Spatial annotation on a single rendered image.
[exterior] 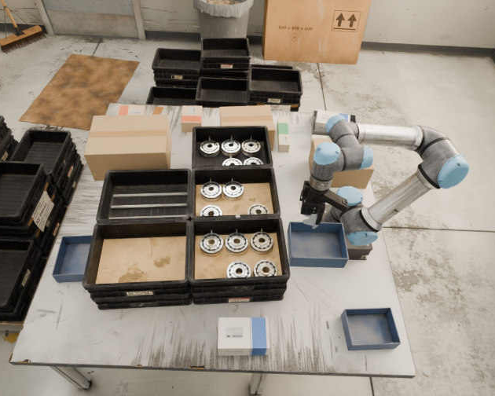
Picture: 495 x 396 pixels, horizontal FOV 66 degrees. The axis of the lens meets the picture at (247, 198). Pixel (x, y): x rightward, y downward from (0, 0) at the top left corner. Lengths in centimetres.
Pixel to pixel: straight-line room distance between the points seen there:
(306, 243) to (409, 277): 146
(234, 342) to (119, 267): 57
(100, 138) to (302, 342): 140
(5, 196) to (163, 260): 124
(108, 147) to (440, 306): 222
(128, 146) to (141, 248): 58
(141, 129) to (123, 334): 104
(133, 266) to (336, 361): 92
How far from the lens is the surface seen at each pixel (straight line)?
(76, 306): 183
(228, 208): 182
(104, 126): 220
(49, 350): 180
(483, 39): 526
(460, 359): 273
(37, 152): 299
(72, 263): 194
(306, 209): 134
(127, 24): 473
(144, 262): 170
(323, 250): 146
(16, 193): 262
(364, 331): 177
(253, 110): 229
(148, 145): 204
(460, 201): 343
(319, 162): 121
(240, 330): 158
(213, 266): 165
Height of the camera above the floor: 228
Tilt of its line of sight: 51 degrees down
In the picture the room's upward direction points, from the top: 4 degrees clockwise
